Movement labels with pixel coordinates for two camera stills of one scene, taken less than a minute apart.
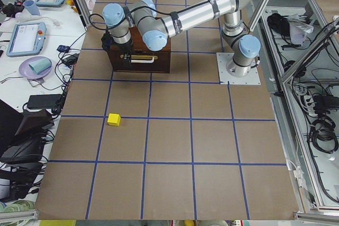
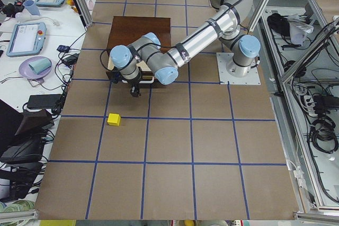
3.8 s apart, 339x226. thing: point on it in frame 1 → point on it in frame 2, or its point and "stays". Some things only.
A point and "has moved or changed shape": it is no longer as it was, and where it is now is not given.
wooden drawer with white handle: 148,62 has moved or changed shape
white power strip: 310,104 stays
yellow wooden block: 114,119 stays
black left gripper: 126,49 → 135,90
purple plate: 25,69 stays
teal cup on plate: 40,65 stays
